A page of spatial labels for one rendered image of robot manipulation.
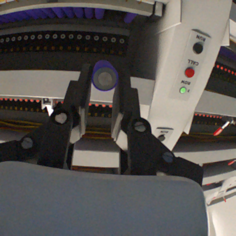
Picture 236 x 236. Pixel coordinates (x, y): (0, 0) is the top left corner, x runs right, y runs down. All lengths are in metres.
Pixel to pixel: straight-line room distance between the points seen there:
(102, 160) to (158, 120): 0.17
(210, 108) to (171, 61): 0.15
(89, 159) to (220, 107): 0.33
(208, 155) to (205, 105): 0.23
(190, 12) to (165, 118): 0.19
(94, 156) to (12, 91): 0.23
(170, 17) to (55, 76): 0.20
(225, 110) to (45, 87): 0.37
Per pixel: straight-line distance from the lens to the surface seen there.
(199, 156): 0.49
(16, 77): 0.28
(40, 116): 0.57
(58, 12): 0.32
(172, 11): 0.24
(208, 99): 0.33
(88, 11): 0.30
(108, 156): 0.37
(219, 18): 0.27
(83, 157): 0.37
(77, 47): 0.37
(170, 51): 0.23
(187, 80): 0.26
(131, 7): 0.26
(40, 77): 0.26
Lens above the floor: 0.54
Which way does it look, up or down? 38 degrees up
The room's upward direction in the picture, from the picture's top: 168 degrees counter-clockwise
